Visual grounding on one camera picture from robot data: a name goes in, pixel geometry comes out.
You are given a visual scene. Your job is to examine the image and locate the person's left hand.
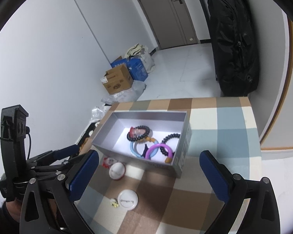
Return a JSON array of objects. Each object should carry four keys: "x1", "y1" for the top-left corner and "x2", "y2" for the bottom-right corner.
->
[{"x1": 5, "y1": 199, "x2": 22, "y2": 222}]

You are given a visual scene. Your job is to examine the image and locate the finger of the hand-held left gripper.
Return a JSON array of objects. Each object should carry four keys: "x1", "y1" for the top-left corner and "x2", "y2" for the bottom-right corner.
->
[
  {"x1": 35, "y1": 154, "x2": 88, "y2": 175},
  {"x1": 27, "y1": 144, "x2": 80, "y2": 166}
]

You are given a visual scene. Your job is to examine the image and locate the grey cardboard box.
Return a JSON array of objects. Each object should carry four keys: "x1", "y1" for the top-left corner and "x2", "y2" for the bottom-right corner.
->
[{"x1": 91, "y1": 111, "x2": 193, "y2": 179}]

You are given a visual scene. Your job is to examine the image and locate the blue ring bracelet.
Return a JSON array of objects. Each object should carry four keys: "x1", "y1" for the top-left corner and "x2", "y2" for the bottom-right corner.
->
[{"x1": 129, "y1": 138, "x2": 160, "y2": 160}]

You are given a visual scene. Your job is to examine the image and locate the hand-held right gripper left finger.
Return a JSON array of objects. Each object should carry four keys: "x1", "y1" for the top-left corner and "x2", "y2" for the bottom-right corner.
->
[{"x1": 19, "y1": 149, "x2": 100, "y2": 234}]

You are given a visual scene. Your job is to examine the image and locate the white plastic bag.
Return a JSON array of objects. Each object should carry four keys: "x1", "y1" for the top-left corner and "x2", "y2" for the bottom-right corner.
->
[{"x1": 139, "y1": 50, "x2": 157, "y2": 74}]

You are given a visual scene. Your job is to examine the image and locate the purple ring bracelet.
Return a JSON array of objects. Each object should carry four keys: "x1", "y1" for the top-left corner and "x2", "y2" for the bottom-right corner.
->
[{"x1": 145, "y1": 143, "x2": 173, "y2": 162}]

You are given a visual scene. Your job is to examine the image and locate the grey door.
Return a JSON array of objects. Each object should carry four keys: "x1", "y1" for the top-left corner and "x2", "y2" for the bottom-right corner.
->
[{"x1": 127, "y1": 0, "x2": 199, "y2": 50}]

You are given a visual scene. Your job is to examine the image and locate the dark bead bracelet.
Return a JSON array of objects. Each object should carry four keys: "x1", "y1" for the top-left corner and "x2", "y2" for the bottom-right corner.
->
[
  {"x1": 126, "y1": 125, "x2": 152, "y2": 143},
  {"x1": 160, "y1": 133, "x2": 181, "y2": 156}
]

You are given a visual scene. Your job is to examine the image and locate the brown cardboard box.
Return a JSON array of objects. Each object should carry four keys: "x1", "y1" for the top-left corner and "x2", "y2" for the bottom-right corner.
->
[{"x1": 101, "y1": 64, "x2": 134, "y2": 95}]

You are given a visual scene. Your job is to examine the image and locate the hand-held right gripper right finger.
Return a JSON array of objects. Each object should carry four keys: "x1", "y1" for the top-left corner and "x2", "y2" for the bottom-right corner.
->
[{"x1": 199, "y1": 150, "x2": 282, "y2": 234}]

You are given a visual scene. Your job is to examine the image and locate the checked tablecloth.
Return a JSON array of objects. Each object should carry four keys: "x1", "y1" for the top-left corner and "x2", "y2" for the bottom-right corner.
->
[{"x1": 73, "y1": 97, "x2": 263, "y2": 234}]

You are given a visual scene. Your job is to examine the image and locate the clear plastic wrap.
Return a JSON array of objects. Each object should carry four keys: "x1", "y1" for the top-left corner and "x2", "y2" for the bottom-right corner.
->
[{"x1": 91, "y1": 80, "x2": 147, "y2": 121}]

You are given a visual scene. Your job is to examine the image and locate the flat white round badge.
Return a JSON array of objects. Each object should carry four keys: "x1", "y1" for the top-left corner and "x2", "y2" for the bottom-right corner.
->
[{"x1": 118, "y1": 190, "x2": 138, "y2": 209}]

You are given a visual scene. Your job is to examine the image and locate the blue cardboard box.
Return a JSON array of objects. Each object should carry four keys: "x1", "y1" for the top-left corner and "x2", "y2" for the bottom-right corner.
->
[{"x1": 110, "y1": 56, "x2": 149, "y2": 82}]

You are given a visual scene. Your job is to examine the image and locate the black yellow package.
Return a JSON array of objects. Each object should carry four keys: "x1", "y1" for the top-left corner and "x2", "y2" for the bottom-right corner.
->
[{"x1": 76, "y1": 122, "x2": 100, "y2": 152}]

